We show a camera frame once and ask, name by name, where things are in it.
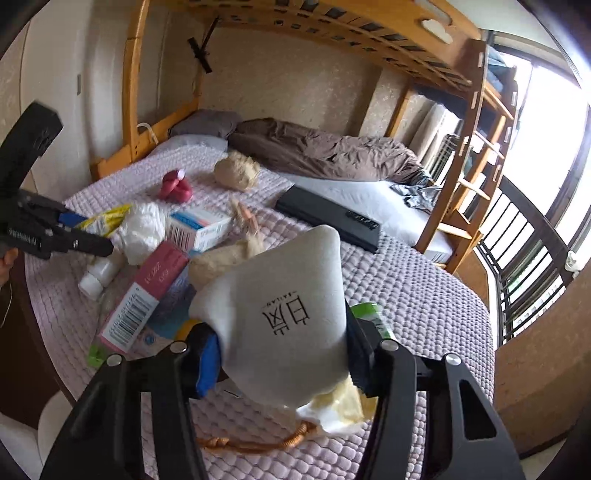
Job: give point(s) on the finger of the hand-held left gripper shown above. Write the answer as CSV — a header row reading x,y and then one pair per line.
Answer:
x,y
92,244
71,218

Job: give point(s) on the white printed cloth pouch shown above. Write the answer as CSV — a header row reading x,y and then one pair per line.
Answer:
x,y
277,304

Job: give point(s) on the white and blue medicine box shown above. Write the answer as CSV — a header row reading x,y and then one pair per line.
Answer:
x,y
198,228

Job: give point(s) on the small white fixture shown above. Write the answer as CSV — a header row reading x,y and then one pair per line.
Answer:
x,y
572,264

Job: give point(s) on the grey pillow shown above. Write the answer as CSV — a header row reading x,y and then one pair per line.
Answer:
x,y
203,122

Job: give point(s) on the brown blanket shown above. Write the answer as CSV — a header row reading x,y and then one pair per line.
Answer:
x,y
332,147

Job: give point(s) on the white wall switch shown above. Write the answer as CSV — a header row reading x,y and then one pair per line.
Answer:
x,y
79,84

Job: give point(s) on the cream plastic bag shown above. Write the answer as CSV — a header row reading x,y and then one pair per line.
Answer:
x,y
337,408

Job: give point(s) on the green wrapper scrap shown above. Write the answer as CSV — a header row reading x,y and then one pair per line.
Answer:
x,y
97,356

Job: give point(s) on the wooden bunk ladder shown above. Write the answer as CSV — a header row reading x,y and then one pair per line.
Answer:
x,y
468,83

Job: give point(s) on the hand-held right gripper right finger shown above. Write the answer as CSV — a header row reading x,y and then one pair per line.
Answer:
x,y
362,355

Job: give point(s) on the lilac quilted mat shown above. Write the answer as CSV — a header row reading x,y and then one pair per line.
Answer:
x,y
415,300

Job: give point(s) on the beige crumpled cloth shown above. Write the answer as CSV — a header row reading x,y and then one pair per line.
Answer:
x,y
235,168

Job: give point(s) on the white plastic bag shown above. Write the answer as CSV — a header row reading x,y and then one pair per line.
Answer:
x,y
141,226

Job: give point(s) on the folded white mattresses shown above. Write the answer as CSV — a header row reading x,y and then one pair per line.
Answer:
x,y
434,124

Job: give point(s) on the yellow packet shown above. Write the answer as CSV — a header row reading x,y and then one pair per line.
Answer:
x,y
108,217

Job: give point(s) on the wooden bunk bed frame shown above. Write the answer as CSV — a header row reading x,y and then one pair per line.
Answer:
x,y
134,69

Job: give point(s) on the grey-blue garment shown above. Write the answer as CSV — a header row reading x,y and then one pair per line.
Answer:
x,y
415,194

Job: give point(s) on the window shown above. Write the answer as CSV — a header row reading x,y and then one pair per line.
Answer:
x,y
554,138

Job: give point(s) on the black flat case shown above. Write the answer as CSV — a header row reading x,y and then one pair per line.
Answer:
x,y
330,214

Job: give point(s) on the black balcony railing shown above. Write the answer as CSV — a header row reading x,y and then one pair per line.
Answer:
x,y
526,217

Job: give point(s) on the dark round table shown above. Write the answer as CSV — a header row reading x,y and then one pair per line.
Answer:
x,y
37,350

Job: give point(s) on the blue bedding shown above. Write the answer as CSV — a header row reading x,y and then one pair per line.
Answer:
x,y
501,78

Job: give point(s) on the small clear packet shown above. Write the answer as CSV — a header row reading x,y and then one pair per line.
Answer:
x,y
244,214

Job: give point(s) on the person's left hand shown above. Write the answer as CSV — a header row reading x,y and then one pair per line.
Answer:
x,y
7,266

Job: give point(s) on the light blue box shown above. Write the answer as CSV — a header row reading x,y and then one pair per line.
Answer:
x,y
173,311

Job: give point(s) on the teal green packet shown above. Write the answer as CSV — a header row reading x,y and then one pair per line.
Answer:
x,y
376,318

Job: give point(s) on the pink cardboard box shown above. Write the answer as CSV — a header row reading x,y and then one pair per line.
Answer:
x,y
138,304

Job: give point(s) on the white slatted rack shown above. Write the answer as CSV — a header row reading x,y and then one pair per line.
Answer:
x,y
445,154

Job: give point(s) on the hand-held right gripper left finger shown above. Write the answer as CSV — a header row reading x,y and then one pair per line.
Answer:
x,y
205,369

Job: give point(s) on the white plastic bottle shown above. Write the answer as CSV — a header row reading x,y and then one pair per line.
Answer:
x,y
94,279

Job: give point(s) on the pink plastic toy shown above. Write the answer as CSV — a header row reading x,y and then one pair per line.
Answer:
x,y
175,187

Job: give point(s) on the white bed sheet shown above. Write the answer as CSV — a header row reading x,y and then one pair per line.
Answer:
x,y
397,219

